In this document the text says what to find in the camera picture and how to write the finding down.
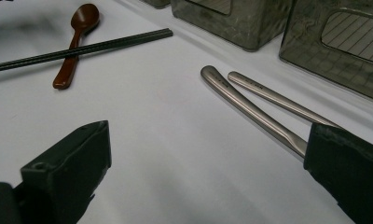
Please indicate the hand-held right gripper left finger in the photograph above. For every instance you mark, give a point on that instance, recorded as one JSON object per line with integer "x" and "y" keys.
{"x": 66, "y": 168}

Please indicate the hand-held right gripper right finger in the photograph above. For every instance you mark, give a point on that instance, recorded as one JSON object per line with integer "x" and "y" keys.
{"x": 349, "y": 168}

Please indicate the metal fork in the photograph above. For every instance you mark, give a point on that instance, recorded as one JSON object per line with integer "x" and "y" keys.
{"x": 284, "y": 100}

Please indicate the clear smoky plastic bin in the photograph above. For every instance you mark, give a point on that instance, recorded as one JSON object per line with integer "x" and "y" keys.
{"x": 309, "y": 56}
{"x": 158, "y": 3}
{"x": 237, "y": 28}

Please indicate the black chopstick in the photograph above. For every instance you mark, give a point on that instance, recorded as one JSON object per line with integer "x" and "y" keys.
{"x": 113, "y": 42}
{"x": 113, "y": 46}

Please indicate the brown wooden spoon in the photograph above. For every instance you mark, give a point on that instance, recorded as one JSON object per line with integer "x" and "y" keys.
{"x": 85, "y": 17}

